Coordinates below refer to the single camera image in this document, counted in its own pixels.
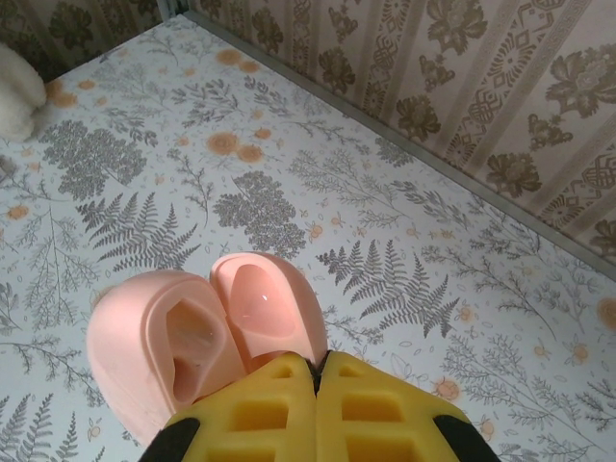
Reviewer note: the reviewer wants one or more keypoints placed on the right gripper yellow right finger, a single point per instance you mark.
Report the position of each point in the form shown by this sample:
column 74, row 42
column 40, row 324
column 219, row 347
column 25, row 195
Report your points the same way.
column 385, row 423

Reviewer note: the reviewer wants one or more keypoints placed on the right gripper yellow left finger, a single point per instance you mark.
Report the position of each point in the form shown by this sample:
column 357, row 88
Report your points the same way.
column 269, row 423

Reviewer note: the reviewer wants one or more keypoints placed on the pink earbud charging case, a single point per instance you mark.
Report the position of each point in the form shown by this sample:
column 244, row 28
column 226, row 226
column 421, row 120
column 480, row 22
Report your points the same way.
column 125, row 337

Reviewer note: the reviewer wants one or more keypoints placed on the white teddy bear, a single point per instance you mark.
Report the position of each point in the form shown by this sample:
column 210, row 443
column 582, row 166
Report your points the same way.
column 19, row 96

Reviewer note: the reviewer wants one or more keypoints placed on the aluminium wall rail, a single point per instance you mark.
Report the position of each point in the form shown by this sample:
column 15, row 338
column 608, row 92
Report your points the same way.
column 529, row 223

